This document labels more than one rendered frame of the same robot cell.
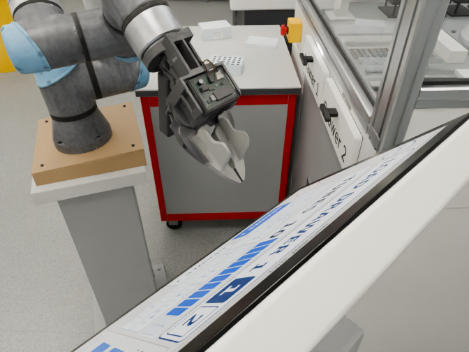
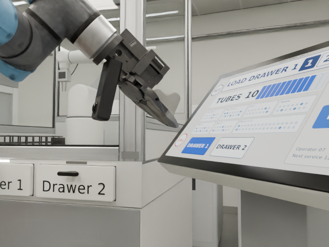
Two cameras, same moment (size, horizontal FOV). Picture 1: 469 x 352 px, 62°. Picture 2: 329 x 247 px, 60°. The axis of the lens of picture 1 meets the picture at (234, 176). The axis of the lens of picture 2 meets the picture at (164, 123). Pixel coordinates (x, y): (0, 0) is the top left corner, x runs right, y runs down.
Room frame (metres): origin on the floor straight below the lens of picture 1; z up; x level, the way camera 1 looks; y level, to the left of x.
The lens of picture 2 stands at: (0.27, 0.57, 1.02)
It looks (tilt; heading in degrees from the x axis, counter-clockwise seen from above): 3 degrees up; 287
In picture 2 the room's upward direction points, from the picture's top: straight up
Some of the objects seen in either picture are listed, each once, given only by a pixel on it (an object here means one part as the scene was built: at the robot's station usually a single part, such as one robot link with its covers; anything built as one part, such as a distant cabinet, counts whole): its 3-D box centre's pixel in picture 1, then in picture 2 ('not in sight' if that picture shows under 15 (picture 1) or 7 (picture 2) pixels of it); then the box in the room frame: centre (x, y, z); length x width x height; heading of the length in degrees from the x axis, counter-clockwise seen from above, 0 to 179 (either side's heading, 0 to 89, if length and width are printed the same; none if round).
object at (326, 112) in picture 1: (329, 112); (70, 173); (0.84, -0.23, 0.91); 0.07 x 0.04 x 0.01; 2
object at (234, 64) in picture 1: (226, 64); not in sight; (1.40, 0.03, 0.78); 0.12 x 0.08 x 0.04; 81
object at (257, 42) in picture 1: (262, 42); not in sight; (1.64, -0.12, 0.77); 0.13 x 0.09 x 0.02; 75
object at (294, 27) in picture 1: (293, 30); not in sight; (1.49, -0.22, 0.88); 0.07 x 0.05 x 0.07; 2
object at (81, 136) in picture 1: (78, 121); not in sight; (0.88, 0.41, 0.85); 0.15 x 0.15 x 0.10
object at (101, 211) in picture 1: (114, 241); not in sight; (0.88, 0.41, 0.38); 0.30 x 0.30 x 0.76; 18
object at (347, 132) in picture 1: (338, 123); (74, 182); (0.84, -0.26, 0.87); 0.29 x 0.02 x 0.11; 2
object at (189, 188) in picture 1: (220, 130); not in sight; (1.56, 0.07, 0.38); 0.62 x 0.58 x 0.76; 2
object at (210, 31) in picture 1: (214, 30); not in sight; (1.73, 0.09, 0.79); 0.13 x 0.09 x 0.05; 108
